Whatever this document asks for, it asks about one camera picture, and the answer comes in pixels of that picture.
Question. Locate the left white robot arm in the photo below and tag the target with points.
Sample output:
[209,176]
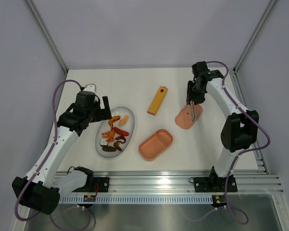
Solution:
[37,189]

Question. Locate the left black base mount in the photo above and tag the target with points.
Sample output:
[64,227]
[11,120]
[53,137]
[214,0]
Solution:
[101,184]

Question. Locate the metal food tongs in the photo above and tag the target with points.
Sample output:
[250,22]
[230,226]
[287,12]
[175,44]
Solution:
[193,112]

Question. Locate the brown sea cucumber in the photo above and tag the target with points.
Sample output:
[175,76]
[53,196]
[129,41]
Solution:
[109,149]

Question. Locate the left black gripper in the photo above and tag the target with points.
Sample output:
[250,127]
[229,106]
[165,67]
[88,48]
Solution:
[107,113]

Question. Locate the pink lunch box lid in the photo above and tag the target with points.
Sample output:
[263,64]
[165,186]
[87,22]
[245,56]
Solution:
[183,119]

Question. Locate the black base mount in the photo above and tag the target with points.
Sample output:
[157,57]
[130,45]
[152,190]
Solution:
[207,185]
[101,184]

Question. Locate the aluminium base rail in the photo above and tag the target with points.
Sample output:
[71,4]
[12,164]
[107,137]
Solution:
[179,182]

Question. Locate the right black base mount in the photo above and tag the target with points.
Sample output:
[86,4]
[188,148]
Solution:
[207,185]

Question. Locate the red sausage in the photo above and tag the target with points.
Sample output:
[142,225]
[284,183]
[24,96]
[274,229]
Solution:
[120,132]

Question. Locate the left aluminium frame post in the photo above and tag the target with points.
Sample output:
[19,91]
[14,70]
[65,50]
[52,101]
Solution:
[47,36]

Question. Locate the orange bread roll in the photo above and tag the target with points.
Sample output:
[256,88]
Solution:
[123,120]

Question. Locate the white black sushi block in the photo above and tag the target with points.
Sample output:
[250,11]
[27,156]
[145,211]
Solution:
[104,142]

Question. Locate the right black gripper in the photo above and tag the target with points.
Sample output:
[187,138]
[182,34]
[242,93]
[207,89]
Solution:
[190,96]

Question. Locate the yellow rectangular box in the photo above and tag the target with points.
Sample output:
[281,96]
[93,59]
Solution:
[157,100]

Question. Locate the red shrimp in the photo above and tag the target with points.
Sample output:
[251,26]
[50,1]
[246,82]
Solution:
[110,139]

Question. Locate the white slotted cable duct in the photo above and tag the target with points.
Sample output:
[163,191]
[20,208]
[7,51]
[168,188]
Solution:
[137,199]

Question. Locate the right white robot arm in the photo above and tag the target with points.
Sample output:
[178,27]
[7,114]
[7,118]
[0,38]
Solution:
[239,131]

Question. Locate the aluminium frame post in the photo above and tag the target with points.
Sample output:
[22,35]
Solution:
[47,36]
[256,32]

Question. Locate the pink lunch box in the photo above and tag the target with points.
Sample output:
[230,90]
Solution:
[155,145]

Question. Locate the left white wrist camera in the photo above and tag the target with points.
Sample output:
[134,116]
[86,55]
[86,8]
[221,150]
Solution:
[89,87]

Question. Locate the right aluminium frame post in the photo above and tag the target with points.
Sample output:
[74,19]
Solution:
[256,32]

